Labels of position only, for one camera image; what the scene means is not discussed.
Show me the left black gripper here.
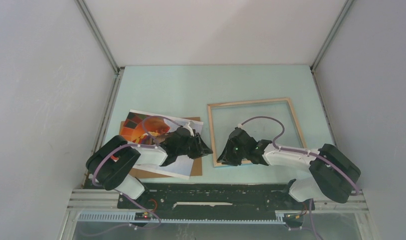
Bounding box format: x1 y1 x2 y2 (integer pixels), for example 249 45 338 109
176 132 212 160

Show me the colourful balloon photo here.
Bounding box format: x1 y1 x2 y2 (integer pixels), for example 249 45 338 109
128 109 203 165

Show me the wooden picture frame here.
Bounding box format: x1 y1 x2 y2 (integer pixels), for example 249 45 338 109
207 97 307 168

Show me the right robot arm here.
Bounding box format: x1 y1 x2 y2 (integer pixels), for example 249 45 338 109
217 127 361 209

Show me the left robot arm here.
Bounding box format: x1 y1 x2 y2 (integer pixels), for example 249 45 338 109
86 126 213 208

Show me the brown backing board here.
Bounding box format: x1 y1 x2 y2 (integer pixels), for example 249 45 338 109
119 112 202 180

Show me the aluminium mounting profile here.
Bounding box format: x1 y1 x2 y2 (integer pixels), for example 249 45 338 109
57 189 374 240

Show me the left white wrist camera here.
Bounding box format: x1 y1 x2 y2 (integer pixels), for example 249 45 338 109
182 121 194 136

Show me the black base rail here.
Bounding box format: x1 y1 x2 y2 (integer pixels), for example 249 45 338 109
136 183 314 222

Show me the left corner aluminium post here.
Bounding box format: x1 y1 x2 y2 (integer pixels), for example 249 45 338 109
74 0 121 74

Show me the corner aluminium post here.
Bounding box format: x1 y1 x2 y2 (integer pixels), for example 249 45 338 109
310 0 355 73
74 0 121 74

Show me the right corner aluminium post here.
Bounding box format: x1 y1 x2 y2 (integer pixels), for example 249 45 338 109
310 0 355 73

